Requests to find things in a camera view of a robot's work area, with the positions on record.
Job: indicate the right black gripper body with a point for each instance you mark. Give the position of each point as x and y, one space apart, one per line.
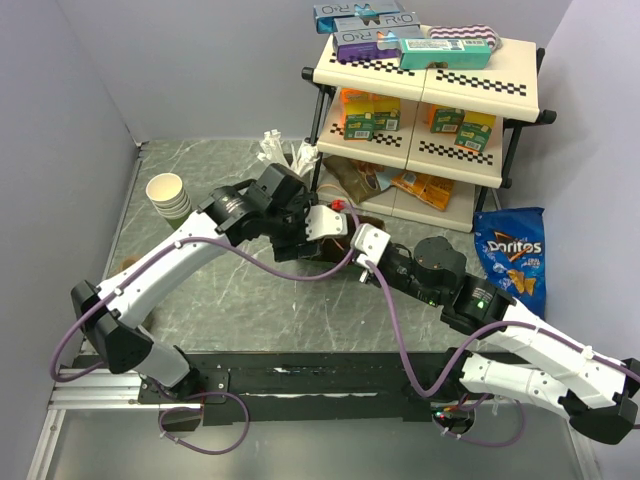
397 269

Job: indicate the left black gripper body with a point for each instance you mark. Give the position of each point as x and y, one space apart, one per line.
290 233

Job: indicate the green paper gift bag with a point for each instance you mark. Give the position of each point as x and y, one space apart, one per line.
333 250

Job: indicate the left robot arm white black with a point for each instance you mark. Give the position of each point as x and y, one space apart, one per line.
277 205

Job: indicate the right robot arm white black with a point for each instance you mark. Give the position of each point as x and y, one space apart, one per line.
593 392

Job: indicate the orange snack packet lower shelf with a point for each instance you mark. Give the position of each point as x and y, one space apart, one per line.
432 190

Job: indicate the brown snack packet under shelf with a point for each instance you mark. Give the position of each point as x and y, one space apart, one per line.
361 181

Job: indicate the blue Doritos chip bag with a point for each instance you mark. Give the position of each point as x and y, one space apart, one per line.
510 244

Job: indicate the cream checkered two-tier shelf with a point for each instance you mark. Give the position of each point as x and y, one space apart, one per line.
506 89

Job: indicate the stack of paper cups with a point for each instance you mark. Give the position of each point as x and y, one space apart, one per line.
167 193

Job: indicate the orange yellow crayon box left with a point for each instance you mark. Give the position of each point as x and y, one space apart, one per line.
358 115

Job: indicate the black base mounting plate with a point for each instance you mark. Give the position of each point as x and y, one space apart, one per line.
296 386

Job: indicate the yellow green box far right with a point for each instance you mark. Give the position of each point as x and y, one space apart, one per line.
475 131

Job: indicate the orange green crayon box right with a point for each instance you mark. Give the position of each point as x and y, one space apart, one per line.
444 119

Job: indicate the yellow green crayon box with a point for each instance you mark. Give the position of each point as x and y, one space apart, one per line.
387 112

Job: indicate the brown cardboard cup carrier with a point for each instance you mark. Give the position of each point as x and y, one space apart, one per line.
128 262

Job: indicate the purple R.O toothpaste box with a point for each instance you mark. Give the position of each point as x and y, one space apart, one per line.
373 43

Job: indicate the teal long box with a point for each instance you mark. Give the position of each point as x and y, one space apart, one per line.
467 54

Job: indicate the blue R.O toothpaste box top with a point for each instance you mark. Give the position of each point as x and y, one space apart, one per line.
325 15

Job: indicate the grey R.O toothpaste box middle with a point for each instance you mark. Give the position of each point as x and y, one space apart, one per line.
383 21

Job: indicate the purple white wavy pouch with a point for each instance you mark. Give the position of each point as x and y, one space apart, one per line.
473 31

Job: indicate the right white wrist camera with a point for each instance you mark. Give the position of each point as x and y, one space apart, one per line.
369 244

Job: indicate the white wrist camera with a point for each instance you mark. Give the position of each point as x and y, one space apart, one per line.
323 222
369 244

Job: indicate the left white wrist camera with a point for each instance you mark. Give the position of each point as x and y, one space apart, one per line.
323 222

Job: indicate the aluminium rail frame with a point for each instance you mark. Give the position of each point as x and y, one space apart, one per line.
96 391

